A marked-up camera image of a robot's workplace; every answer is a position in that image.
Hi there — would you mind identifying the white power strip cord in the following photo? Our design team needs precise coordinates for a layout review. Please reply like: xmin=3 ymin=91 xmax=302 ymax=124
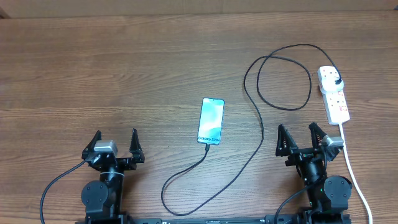
xmin=338 ymin=123 xmax=374 ymax=224

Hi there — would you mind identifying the white USB charger plug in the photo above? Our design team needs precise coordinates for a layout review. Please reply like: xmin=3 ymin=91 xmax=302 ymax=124
xmin=319 ymin=77 xmax=345 ymax=94

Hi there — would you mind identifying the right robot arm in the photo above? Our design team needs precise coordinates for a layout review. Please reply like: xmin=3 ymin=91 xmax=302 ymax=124
xmin=271 ymin=123 xmax=353 ymax=223

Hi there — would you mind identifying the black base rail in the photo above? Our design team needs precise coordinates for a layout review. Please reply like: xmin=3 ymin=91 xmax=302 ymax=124
xmin=75 ymin=214 xmax=352 ymax=224

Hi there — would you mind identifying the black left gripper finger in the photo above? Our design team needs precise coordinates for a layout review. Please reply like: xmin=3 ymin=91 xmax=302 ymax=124
xmin=83 ymin=130 xmax=101 ymax=153
xmin=129 ymin=128 xmax=144 ymax=158

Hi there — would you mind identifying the blue-screen Samsung smartphone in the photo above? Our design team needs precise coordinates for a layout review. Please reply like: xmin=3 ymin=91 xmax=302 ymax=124
xmin=197 ymin=98 xmax=224 ymax=145

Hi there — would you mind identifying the white power strip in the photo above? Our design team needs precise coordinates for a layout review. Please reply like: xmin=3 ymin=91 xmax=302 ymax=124
xmin=317 ymin=66 xmax=350 ymax=125

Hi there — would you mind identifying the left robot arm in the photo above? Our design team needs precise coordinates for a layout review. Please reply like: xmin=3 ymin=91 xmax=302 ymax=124
xmin=81 ymin=129 xmax=145 ymax=223

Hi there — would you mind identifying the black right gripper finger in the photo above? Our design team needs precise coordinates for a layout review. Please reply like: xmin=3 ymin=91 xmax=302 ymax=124
xmin=308 ymin=122 xmax=327 ymax=151
xmin=275 ymin=124 xmax=298 ymax=157

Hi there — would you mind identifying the black USB charging cable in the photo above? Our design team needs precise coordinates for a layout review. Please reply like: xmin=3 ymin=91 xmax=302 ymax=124
xmin=160 ymin=43 xmax=343 ymax=217

